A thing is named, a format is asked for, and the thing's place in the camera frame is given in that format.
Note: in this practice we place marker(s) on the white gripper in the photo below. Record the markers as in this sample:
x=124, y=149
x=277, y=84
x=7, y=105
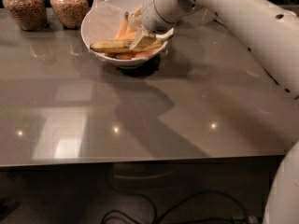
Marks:
x=153, y=13

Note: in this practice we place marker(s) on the yellow banana with sticker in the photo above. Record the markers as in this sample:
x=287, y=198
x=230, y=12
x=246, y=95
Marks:
x=121, y=46

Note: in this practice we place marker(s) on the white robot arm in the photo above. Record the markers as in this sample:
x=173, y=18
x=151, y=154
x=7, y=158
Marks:
x=268, y=31

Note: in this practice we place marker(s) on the orange banana left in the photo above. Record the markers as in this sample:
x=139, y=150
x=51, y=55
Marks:
x=123, y=26

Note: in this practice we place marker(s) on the orange banana under yellow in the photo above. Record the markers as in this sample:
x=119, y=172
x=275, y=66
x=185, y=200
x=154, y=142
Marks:
x=132, y=54

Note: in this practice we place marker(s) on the white ceramic bowl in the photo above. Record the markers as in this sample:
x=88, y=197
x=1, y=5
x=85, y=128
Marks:
x=127, y=64

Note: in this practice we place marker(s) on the white paper bowl liner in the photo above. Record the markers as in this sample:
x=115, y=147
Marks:
x=103, y=20

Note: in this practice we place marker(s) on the white sign stand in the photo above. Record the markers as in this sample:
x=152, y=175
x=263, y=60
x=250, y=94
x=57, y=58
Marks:
x=201, y=17

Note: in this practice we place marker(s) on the glass jar far left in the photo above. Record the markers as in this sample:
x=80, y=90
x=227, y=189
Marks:
x=29, y=15

